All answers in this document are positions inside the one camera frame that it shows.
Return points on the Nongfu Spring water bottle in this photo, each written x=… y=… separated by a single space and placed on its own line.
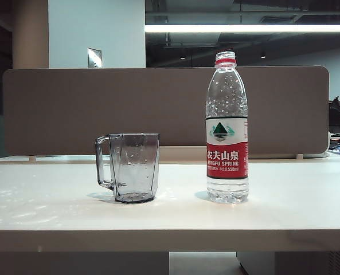
x=227 y=160

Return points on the transparent grey faceted plastic mug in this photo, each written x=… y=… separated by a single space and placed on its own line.
x=135 y=172

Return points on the brown fabric desk divider panel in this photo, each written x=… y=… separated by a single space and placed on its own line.
x=101 y=109

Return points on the long white ceiling light strip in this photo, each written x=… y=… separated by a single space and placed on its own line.
x=244 y=28

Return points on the black computer monitor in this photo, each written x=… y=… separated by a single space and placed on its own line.
x=335 y=117

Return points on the small framed wall plaque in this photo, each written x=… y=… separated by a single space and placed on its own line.
x=94 y=58

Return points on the beige divider mounting bracket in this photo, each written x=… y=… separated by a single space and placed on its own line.
x=32 y=158
x=300 y=156

